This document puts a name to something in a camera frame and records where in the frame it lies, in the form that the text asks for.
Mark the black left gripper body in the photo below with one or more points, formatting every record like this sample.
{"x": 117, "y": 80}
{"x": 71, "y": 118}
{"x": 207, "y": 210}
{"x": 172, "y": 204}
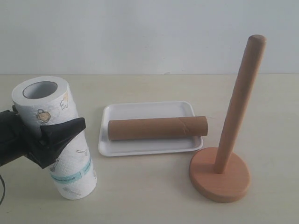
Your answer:
{"x": 16, "y": 140}

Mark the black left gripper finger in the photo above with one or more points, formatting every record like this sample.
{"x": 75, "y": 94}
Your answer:
{"x": 57, "y": 137}
{"x": 16, "y": 110}

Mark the white printed paper towel roll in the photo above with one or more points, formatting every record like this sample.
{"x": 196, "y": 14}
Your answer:
{"x": 47, "y": 100}

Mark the brown cardboard tube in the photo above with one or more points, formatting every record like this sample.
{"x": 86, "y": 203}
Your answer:
{"x": 157, "y": 128}

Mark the wooden paper towel holder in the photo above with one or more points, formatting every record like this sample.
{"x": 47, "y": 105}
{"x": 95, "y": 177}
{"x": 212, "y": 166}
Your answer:
{"x": 218, "y": 173}

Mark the white rectangular plastic tray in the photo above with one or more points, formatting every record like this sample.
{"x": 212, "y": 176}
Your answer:
{"x": 147, "y": 110}

